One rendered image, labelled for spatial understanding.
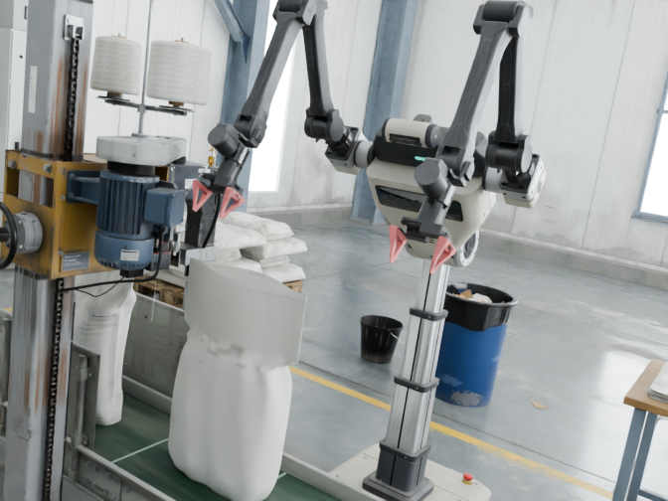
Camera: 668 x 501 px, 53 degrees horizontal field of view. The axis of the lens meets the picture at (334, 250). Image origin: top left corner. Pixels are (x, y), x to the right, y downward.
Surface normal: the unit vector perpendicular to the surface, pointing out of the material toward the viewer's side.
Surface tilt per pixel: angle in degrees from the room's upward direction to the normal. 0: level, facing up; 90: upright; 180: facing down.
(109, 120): 90
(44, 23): 90
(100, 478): 90
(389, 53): 90
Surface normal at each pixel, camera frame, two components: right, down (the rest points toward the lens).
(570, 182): -0.55, 0.08
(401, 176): -0.25, -0.69
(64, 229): 0.82, 0.22
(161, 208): -0.17, 0.17
